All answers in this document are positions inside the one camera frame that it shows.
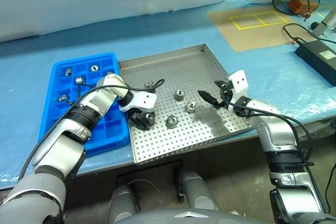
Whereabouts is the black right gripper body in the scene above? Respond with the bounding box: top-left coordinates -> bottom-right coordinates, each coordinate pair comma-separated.
217,81 -> 235,110

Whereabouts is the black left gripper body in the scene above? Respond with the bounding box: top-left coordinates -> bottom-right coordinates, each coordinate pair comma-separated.
127,107 -> 156,123

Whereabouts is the blue compartment tray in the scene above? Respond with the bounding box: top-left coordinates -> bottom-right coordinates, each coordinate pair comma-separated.
38,52 -> 131,156

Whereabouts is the perforated steel tray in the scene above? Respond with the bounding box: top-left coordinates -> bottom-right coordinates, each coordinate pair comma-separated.
117,43 -> 254,166

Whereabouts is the brown cardboard sheet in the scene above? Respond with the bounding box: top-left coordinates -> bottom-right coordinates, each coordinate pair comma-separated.
206,5 -> 316,52

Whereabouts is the blue plastic table cover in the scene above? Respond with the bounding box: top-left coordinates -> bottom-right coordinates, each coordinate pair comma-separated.
0,0 -> 336,190

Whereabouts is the grey rounded cylinder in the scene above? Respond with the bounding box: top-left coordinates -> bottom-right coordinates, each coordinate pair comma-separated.
108,184 -> 141,224
175,169 -> 219,211

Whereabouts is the black power adapter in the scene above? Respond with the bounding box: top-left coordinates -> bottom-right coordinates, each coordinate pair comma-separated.
294,39 -> 336,87

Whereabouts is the grey robot torso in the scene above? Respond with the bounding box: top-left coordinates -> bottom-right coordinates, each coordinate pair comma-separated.
131,202 -> 275,224

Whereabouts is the orange-brown block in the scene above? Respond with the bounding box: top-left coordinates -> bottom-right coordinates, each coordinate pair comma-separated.
287,0 -> 317,14

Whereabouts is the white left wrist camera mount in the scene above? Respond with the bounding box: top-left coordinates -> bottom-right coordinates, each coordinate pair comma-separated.
118,90 -> 158,112

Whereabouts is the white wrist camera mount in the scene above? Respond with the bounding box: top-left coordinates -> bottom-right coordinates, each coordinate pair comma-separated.
226,70 -> 249,111
118,90 -> 158,112

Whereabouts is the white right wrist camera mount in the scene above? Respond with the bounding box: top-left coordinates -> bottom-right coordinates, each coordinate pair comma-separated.
226,70 -> 249,111

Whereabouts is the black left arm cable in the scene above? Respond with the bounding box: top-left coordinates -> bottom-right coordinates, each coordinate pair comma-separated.
19,78 -> 166,183

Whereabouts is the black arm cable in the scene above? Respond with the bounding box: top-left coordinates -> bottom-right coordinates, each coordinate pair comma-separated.
19,78 -> 166,183
232,98 -> 331,213

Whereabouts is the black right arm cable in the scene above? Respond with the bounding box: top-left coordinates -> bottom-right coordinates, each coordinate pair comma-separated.
232,98 -> 331,213

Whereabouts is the black power adapter cable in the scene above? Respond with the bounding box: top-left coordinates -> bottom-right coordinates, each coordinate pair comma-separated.
282,22 -> 336,46

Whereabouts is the grey metal frame leg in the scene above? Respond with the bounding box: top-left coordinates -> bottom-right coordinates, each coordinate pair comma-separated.
311,0 -> 336,37

